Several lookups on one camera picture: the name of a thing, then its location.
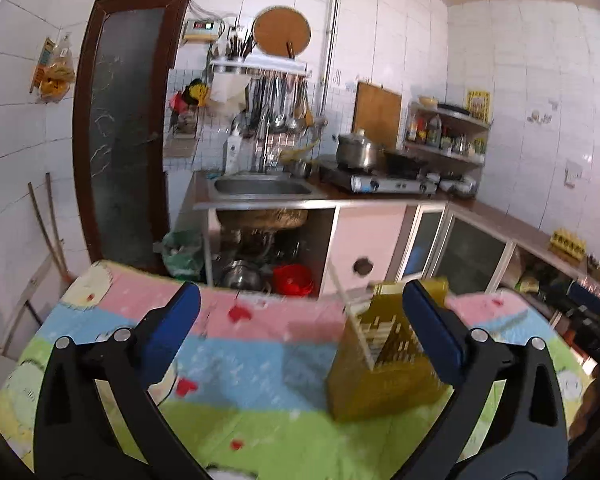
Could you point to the yellow egg tray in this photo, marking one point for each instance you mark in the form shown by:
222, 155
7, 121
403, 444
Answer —
568, 243

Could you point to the rectangular wooden cutting board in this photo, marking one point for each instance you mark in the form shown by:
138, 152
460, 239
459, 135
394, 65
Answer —
377, 112

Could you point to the gas stove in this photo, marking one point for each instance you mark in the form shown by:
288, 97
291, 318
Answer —
360, 182

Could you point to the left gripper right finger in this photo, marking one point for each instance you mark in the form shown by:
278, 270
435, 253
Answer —
527, 438

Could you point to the vertical wall pipe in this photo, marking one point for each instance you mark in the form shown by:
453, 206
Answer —
328, 54

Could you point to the hanging snack bag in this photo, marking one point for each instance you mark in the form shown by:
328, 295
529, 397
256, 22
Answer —
54, 73

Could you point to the wall meter box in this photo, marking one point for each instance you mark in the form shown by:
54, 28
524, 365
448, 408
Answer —
202, 31

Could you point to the kitchen counter cabinets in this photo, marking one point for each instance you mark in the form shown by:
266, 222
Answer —
433, 230

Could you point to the red plastic basin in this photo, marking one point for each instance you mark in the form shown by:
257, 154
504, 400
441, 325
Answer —
293, 279

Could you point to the wall utensil rack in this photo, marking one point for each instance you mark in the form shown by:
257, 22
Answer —
244, 76

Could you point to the steel cooking pot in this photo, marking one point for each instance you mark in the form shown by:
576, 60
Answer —
356, 151

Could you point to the white soap bottle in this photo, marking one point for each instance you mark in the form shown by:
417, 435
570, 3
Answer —
232, 147

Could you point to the green trash bag bin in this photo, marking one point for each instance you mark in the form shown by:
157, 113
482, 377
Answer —
183, 254

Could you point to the colourful cartoon quilt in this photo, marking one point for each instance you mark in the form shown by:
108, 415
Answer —
247, 392

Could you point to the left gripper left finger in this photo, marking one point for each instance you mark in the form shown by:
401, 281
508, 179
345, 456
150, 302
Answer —
73, 437

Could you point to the corner shelf with bottles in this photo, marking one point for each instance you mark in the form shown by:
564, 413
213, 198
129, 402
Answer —
448, 132

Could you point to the yellow wall poster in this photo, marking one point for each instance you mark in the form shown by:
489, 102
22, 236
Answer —
478, 102

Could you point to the wall socket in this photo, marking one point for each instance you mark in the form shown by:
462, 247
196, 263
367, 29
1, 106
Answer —
573, 173

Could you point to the wooden chopstick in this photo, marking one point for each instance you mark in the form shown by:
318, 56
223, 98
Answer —
349, 310

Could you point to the steel sink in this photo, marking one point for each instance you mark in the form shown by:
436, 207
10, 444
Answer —
251, 191

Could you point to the black wok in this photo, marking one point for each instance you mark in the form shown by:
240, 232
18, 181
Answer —
402, 165

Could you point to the round wooden board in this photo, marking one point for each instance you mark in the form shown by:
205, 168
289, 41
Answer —
281, 31

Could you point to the yellow perforated utensil holder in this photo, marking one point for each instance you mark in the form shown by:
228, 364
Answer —
402, 376

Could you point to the dark wooden glass door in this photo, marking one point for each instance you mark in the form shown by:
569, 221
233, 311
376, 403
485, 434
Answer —
126, 55

